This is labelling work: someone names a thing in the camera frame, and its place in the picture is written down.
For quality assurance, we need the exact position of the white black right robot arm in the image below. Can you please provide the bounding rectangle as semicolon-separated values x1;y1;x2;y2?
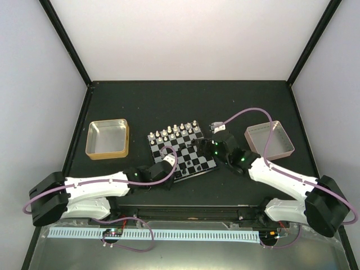
191;130;350;237

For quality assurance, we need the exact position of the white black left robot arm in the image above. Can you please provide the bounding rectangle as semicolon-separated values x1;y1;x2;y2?
22;156;177;227

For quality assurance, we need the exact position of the black white chessboard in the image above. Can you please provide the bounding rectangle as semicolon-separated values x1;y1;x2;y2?
147;120;218;183

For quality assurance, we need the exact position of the pink rimmed metal tin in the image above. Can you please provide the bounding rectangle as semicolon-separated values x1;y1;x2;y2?
244;120;295;161

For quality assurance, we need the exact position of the gold rimmed metal tin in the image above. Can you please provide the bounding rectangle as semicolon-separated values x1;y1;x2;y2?
85;119;129;160

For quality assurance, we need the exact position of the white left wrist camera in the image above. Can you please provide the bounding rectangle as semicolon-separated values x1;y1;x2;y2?
162;154;177;167

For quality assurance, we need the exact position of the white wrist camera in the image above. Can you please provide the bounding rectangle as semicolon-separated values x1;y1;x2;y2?
210;121;226;134
162;154;177;167

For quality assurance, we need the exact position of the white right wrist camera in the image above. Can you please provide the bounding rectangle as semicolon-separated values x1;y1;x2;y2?
210;121;226;134

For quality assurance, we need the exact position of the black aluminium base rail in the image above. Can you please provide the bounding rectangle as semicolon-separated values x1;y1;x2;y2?
84;204;341;226

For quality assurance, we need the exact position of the white slotted cable duct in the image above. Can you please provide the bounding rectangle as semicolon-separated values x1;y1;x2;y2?
47;227;260;244

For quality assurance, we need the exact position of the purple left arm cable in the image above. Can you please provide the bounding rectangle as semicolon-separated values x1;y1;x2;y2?
22;146;179;253

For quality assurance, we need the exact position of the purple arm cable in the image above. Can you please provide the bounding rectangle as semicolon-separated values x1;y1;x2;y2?
22;146;179;253
223;108;359;250

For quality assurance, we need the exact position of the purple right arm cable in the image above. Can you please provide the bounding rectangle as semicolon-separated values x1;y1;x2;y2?
223;108;359;250

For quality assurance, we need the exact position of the right black frame post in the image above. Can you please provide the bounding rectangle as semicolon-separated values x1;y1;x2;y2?
287;0;342;87

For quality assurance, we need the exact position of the black frame post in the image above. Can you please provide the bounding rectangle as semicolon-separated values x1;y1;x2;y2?
39;0;92;86
287;0;342;87

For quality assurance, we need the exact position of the left black frame post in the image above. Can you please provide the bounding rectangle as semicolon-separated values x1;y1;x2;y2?
39;0;92;86

